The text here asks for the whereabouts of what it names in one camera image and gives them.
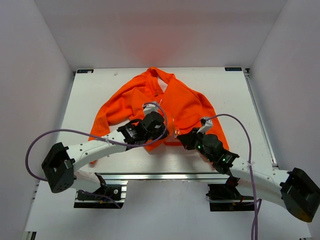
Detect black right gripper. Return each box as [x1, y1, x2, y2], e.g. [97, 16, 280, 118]
[178, 128, 215, 163]

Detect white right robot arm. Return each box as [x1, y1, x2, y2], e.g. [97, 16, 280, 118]
[177, 128, 320, 223]

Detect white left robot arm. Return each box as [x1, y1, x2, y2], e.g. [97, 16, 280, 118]
[41, 111, 166, 200]

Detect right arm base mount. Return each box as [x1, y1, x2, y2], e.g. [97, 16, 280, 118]
[206, 176, 254, 212]

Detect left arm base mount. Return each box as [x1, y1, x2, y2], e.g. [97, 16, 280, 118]
[73, 173, 127, 209]

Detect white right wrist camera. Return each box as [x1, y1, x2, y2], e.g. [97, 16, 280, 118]
[197, 117, 213, 134]

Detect orange jacket with pink lining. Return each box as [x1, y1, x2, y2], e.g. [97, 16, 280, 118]
[90, 67, 216, 137]

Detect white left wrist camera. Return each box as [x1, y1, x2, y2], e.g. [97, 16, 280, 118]
[142, 101, 160, 117]

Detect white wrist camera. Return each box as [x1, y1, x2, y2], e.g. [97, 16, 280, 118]
[142, 101, 160, 117]
[197, 117, 213, 134]

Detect left blue table label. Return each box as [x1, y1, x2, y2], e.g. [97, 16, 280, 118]
[76, 69, 94, 74]

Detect blue table label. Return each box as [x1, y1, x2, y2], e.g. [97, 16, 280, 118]
[76, 69, 94, 74]
[224, 67, 243, 72]

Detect right blue table label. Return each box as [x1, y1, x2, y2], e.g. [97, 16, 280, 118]
[224, 67, 243, 72]

